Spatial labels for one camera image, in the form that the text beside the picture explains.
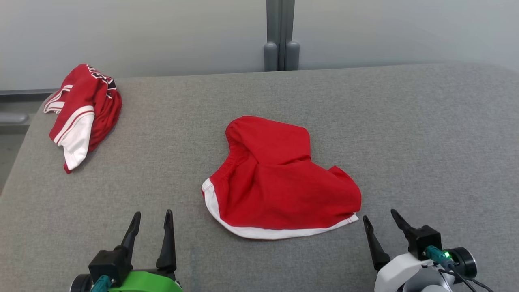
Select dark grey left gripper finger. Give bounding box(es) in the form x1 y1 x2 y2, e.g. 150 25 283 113
156 209 177 271
121 211 142 260

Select red shorts white hem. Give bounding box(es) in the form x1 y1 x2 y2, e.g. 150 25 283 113
202 116 362 240

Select red Bulls jersey white sleeves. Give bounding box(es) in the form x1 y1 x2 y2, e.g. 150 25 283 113
43 64 123 174

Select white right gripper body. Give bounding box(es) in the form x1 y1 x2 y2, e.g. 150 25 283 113
374 253 430 292

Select black cable teal plug right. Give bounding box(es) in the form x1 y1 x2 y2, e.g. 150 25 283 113
425 245 496 292

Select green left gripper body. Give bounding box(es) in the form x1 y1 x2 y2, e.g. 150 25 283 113
109 271 183 292

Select grey partition post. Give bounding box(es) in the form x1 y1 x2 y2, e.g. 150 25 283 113
264 0 300 72

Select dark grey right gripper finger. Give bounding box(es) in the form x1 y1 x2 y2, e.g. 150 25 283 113
363 215 391 271
390 209 419 245

